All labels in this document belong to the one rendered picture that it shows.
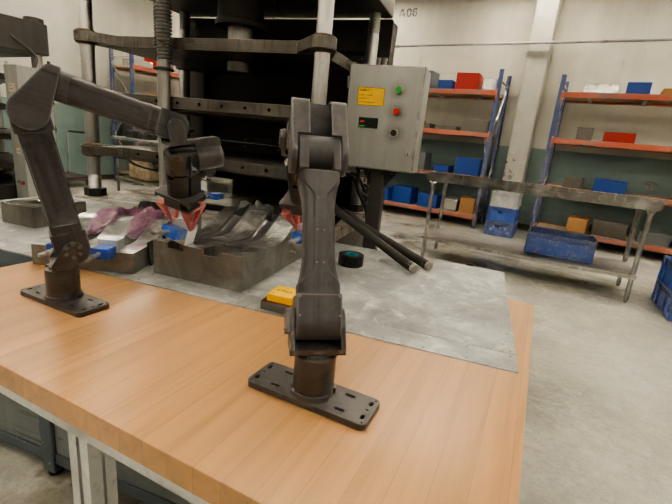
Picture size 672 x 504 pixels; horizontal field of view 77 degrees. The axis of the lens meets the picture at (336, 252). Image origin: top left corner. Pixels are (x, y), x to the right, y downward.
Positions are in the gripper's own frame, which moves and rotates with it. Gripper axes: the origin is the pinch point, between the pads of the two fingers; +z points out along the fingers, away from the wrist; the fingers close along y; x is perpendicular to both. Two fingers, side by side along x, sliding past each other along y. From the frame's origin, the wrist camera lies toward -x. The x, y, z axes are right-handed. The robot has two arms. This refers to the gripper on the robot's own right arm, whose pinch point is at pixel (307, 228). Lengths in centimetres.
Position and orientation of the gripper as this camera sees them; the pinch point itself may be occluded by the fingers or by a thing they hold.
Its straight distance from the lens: 108.1
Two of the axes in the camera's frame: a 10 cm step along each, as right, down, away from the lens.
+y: -9.4, -1.6, 2.9
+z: 0.7, 7.5, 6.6
